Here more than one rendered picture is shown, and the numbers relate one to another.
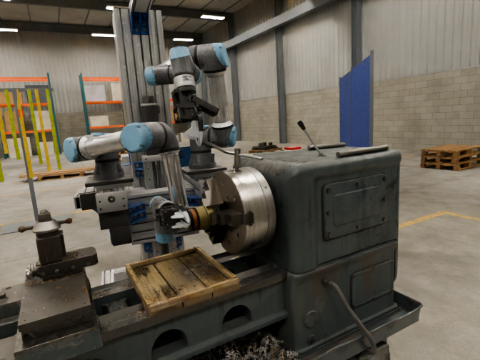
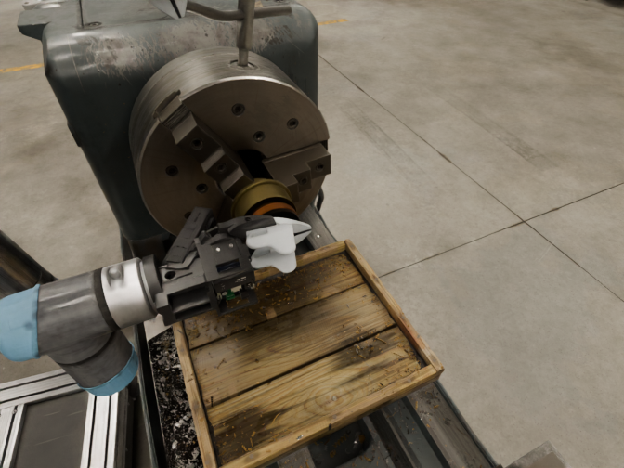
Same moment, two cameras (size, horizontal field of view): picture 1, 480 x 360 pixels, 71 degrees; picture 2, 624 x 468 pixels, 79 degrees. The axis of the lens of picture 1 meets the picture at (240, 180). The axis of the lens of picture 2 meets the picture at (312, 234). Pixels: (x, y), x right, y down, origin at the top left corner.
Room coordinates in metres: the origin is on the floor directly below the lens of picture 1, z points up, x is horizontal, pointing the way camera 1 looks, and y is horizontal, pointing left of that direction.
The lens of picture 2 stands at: (1.08, 0.55, 1.45)
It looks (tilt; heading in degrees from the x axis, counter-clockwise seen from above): 45 degrees down; 274
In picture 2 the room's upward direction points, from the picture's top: straight up
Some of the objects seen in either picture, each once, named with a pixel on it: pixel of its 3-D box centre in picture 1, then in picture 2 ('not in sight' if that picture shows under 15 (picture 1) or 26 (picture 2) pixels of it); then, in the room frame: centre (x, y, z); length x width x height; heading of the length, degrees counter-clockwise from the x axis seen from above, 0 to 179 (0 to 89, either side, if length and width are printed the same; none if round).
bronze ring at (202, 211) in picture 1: (200, 218); (265, 213); (1.17, 0.15, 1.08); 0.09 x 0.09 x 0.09; 28
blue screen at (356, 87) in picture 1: (351, 121); not in sight; (7.66, -2.59, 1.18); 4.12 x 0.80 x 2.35; 170
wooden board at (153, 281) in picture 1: (178, 276); (296, 337); (1.12, 0.24, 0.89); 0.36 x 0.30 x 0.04; 28
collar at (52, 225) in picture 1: (46, 224); not in sight; (1.01, 0.61, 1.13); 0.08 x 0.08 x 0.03
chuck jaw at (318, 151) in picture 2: (229, 218); (302, 166); (1.13, 0.04, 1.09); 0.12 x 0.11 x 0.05; 28
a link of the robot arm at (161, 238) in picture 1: (166, 228); (91, 348); (1.39, 0.33, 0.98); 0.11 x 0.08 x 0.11; 149
